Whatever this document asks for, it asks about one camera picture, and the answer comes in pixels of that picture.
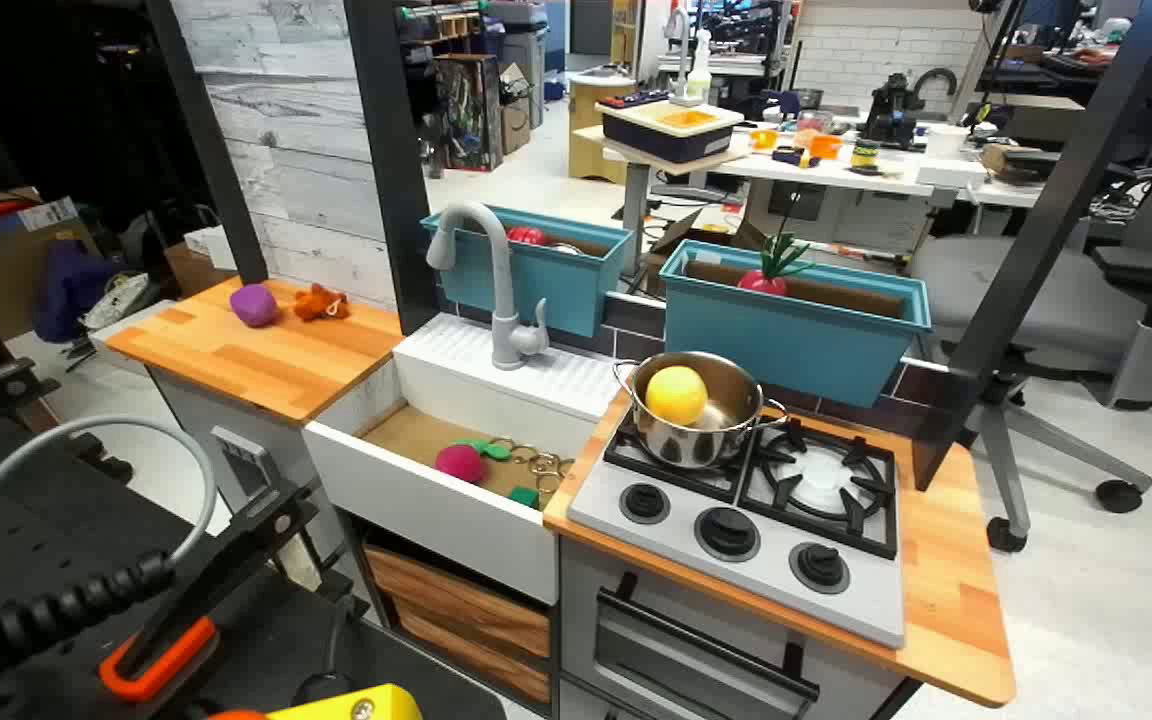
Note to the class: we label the black stove knob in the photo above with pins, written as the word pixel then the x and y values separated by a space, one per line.
pixel 727 533
pixel 641 502
pixel 820 565

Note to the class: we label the teal planter box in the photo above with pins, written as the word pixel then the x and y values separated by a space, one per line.
pixel 548 283
pixel 788 342

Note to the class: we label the yellow ball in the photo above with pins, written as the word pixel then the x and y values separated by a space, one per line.
pixel 672 394

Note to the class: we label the dark box with yellow inside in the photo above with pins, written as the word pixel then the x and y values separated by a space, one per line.
pixel 671 134

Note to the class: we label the flat green toy piece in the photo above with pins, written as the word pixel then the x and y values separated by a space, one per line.
pixel 498 450

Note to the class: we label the toy radish with leaves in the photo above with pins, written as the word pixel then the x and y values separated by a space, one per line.
pixel 767 276

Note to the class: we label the grey office chair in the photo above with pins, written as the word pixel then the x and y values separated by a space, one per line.
pixel 1070 315

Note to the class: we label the grey metal stand pole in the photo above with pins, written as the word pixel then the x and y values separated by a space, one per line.
pixel 639 222

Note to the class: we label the white work table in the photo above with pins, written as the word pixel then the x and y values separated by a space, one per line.
pixel 871 175

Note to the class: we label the wooden countertop beside sink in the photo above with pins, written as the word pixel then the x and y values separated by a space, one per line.
pixel 259 352

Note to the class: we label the black frame post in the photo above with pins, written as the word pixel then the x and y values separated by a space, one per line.
pixel 1059 200
pixel 390 146
pixel 209 146

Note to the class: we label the white toy sink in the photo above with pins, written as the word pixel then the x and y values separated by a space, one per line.
pixel 469 364

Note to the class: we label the orange plush toy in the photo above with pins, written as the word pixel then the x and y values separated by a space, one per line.
pixel 320 301

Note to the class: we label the silver metal pot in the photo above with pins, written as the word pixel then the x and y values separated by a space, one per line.
pixel 720 424

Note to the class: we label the red toy vegetable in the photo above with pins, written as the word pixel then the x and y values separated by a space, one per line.
pixel 524 234

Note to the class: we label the black burner grate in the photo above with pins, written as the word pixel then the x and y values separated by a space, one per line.
pixel 858 513

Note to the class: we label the black machine on table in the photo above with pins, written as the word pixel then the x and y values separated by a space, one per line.
pixel 892 108

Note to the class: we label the grey toy stove top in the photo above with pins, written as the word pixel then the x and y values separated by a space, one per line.
pixel 736 583

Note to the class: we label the dark blue cloth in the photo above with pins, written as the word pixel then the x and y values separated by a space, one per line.
pixel 68 284

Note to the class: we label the wooden drawer front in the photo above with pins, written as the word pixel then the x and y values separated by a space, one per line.
pixel 459 622

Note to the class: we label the yellow plastic object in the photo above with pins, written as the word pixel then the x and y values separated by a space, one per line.
pixel 348 707

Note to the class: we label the grey oven door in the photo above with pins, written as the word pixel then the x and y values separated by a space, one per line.
pixel 680 642

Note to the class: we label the white spray bottle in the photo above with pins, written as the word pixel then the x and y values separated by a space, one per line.
pixel 697 64

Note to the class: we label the grey toy faucet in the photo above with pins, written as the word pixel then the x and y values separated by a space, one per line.
pixel 504 315

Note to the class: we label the white kitchen cabinet body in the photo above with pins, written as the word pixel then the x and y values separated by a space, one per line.
pixel 202 421

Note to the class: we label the magenta curved toy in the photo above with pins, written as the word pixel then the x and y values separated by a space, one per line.
pixel 460 462

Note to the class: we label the purple round toy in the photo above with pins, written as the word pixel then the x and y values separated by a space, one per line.
pixel 254 304

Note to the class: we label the green toy cube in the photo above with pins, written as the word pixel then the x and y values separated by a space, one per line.
pixel 524 496

